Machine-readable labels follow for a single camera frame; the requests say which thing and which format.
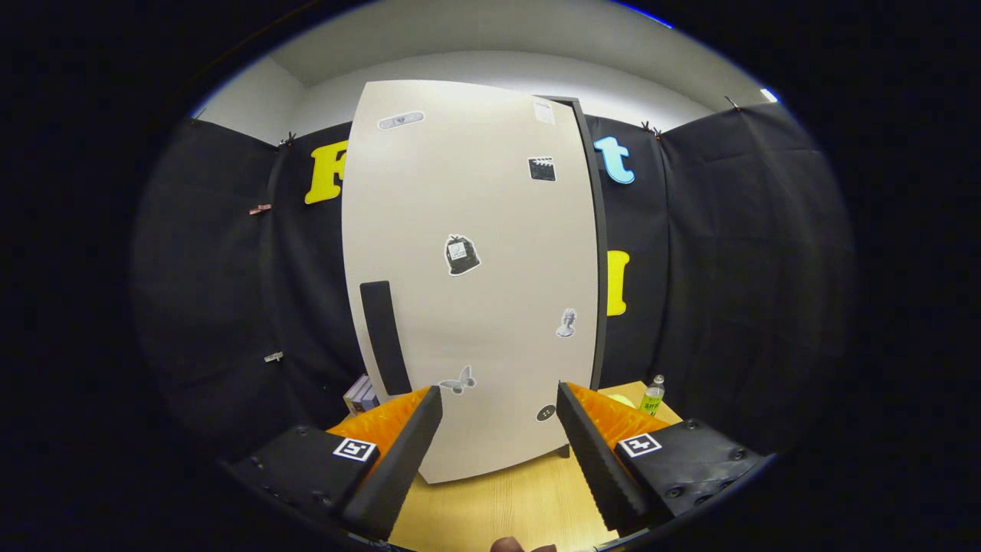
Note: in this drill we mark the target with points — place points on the grey shoe cabinet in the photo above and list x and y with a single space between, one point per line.
602 230

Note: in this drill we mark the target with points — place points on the small ceiling light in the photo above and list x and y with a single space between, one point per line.
769 95

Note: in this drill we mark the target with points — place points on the blue cover book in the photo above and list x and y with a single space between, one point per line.
370 399

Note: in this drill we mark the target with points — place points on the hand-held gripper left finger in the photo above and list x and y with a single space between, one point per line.
398 468

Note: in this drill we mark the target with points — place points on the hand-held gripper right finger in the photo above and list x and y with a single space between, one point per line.
602 468

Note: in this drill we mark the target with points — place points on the green drink bottle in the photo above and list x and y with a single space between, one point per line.
652 397

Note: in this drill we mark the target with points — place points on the red clip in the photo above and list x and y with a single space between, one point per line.
260 208

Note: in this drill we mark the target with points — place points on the yellow plush toy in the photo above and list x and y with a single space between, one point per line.
625 400

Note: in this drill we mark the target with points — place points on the black backdrop cloth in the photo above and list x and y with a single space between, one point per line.
728 268

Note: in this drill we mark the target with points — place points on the white spine book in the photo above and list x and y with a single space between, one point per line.
354 395

